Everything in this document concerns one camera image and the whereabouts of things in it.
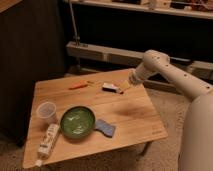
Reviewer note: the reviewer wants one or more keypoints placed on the green ceramic bowl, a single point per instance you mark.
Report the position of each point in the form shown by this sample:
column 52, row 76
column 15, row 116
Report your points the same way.
column 77, row 122

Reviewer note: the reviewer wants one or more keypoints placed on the blue sponge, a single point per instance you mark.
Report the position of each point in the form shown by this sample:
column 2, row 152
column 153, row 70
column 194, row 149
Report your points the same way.
column 105, row 128

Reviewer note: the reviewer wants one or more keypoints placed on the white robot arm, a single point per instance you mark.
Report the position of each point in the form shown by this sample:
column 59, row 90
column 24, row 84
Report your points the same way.
column 196, row 149

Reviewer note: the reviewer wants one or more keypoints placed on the long wooden shelf beam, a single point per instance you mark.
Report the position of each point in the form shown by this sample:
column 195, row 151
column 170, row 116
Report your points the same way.
column 199, row 69

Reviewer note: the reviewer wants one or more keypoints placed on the upper wooden shelf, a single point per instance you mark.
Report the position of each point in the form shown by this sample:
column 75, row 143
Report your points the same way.
column 142, row 8

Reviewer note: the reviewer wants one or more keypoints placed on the clear plastic cup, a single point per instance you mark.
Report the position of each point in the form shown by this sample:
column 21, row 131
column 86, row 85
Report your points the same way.
column 47, row 112

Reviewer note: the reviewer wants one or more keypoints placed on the orange pepper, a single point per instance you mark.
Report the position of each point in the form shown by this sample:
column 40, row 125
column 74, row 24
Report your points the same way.
column 78, row 85

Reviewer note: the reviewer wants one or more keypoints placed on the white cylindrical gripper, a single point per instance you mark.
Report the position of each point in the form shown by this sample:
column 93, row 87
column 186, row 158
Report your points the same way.
column 136, row 77

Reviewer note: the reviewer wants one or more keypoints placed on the white tube with cap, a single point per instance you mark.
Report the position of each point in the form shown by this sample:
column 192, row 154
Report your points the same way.
column 47, row 144

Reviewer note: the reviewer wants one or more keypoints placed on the wooden folding table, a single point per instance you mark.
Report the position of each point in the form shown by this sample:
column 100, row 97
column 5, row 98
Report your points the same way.
column 132, row 114

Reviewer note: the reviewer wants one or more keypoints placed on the metal pole stand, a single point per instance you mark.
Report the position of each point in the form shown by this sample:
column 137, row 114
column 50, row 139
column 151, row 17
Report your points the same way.
column 76, row 35

